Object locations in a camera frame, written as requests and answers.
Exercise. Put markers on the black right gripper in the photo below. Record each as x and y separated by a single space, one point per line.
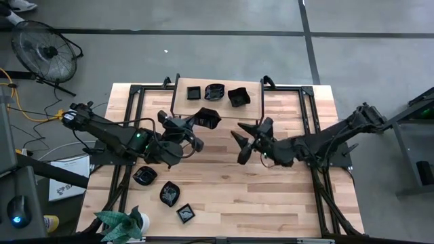
263 140

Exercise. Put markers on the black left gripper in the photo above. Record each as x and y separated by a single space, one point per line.
178 128

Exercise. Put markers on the black deep square bowl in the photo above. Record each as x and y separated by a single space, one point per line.
208 118
239 97

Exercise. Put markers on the small black square dish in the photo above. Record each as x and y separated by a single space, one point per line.
193 92

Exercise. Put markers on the black wavy oval plate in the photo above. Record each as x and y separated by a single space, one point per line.
145 175

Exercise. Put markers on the black leaf-shaped plate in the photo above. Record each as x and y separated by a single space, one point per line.
169 193

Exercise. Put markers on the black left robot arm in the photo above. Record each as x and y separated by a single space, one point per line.
108 135

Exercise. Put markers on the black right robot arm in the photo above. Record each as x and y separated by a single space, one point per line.
325 139

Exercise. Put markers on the wooden shelf with black legs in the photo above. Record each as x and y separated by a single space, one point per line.
190 108

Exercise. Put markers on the black square rimmed plate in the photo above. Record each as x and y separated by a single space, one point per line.
185 213

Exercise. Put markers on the green plant in white pot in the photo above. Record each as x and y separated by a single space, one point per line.
118 225

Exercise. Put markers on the white printed cardboard box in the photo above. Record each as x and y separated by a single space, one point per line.
68 183

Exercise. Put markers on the black metal bar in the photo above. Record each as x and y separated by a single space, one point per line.
51 171

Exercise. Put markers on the grey metal stand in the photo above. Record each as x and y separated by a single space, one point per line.
410 149

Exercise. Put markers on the black floor fan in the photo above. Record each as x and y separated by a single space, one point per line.
44 52

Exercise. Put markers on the black box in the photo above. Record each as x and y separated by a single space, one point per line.
425 173

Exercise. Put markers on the black computer mouse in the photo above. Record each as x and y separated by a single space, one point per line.
18 211

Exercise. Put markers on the person's foot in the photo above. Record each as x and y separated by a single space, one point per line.
12 18
22 5

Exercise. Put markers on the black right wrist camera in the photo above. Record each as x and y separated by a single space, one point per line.
244 156

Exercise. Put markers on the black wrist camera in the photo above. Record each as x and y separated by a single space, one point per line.
244 156
199 145

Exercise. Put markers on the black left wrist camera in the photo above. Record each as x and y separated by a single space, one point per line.
199 145

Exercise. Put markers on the black metal table frame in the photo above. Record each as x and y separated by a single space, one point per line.
135 89

